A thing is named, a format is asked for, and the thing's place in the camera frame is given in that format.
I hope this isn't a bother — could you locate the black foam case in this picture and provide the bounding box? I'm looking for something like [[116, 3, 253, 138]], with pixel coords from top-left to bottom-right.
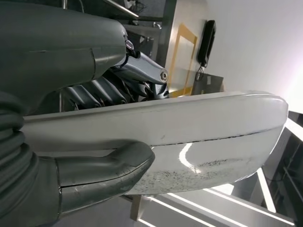
[[196, 19, 217, 69]]

